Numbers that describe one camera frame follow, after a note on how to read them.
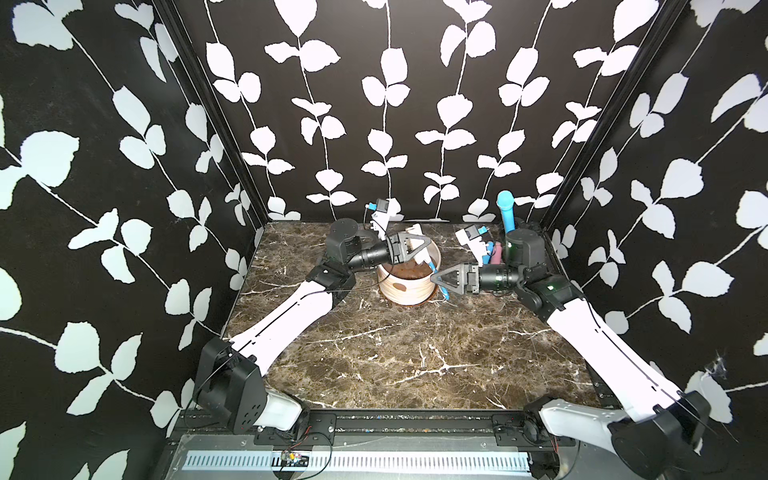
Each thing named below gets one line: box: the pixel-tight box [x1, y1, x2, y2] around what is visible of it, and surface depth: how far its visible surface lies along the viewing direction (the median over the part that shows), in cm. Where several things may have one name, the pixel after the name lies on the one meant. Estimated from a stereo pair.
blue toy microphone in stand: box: [496, 190, 516, 234], surface depth 88 cm
